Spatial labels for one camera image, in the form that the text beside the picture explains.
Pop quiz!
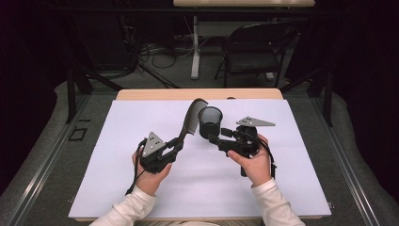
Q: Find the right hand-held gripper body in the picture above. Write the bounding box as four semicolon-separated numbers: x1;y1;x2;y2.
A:
217;116;277;177

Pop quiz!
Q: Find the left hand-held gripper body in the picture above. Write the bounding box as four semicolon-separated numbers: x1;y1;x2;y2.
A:
138;131;177;175

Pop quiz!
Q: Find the black mesh pen cup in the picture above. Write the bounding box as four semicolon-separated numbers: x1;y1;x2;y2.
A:
197;105;224;140

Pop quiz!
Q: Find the black comb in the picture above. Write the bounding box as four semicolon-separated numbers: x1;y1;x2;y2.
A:
176;97;210;149

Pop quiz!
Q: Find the person's left hand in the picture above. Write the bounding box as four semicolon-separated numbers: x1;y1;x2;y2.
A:
131;147;173;198

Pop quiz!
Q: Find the person's right hand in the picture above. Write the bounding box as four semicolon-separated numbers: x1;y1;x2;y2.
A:
227;134;273;188

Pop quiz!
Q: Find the white board sheet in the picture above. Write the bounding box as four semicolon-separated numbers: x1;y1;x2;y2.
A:
68;98;333;220

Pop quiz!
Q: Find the black folding chair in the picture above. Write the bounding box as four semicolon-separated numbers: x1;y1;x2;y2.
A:
214;21;299;89

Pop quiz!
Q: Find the white desk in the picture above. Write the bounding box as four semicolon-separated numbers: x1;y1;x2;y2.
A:
172;0;316;81

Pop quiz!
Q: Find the black metal stand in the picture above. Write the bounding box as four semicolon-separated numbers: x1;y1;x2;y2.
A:
60;18;125;125
278;18;336;128

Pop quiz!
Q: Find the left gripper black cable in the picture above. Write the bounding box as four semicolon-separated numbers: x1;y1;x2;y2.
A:
124;138;149;197

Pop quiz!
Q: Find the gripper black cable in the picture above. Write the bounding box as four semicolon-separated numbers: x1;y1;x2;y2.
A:
257;137;278;181
124;138;149;197

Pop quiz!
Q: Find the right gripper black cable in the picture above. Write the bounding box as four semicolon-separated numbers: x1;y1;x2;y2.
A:
257;137;278;181

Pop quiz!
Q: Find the bundle of floor cables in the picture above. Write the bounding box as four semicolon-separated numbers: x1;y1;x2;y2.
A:
123;18;197;72

